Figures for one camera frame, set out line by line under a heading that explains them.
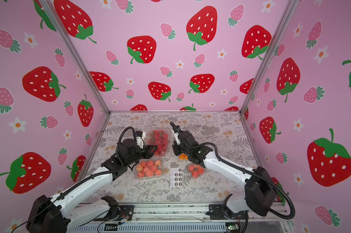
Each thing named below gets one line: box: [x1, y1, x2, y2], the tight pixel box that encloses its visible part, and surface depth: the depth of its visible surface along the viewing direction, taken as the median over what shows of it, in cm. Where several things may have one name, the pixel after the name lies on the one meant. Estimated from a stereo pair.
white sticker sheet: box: [170, 167, 183, 188], surface depth 88 cm
